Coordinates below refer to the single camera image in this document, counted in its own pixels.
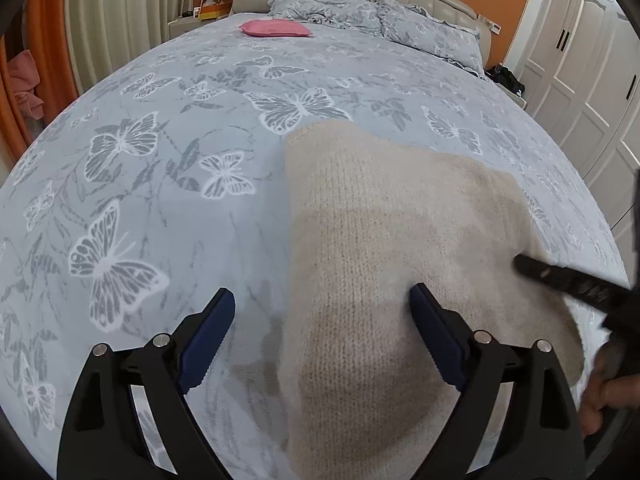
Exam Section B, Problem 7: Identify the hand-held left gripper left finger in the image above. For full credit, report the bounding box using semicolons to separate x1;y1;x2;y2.
56;287;237;480

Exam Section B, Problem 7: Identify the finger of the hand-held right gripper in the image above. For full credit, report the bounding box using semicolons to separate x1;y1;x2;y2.
514;254;634;312

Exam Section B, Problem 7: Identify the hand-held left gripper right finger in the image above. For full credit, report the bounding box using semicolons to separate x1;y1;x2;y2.
409;282;587;480

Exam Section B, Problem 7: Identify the cream knit sweater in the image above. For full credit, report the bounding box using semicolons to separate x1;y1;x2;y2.
280;121;584;480

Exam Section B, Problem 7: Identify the person's right hand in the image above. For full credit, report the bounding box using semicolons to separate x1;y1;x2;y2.
579;344;629;437

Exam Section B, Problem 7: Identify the bed with butterfly bedspread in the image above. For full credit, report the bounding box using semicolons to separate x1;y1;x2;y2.
0;10;632;480

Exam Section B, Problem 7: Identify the dark bag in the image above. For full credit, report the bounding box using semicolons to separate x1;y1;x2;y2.
485;64;527;97

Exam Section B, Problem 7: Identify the white wardrobe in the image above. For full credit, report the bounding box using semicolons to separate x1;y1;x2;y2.
515;0;640;243

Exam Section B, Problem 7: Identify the pink cloth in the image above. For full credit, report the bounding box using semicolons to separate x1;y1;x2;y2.
7;52;47;122

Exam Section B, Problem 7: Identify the white nightstand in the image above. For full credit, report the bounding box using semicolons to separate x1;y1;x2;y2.
167;10;232;39

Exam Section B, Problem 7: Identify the small pink pillow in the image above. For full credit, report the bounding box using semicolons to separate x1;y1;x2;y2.
239;18;314;39

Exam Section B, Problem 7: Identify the cream curtain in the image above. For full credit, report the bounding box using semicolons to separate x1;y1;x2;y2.
64;0;197;98

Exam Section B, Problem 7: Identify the orange curtain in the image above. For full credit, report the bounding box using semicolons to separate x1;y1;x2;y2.
0;0;70;148

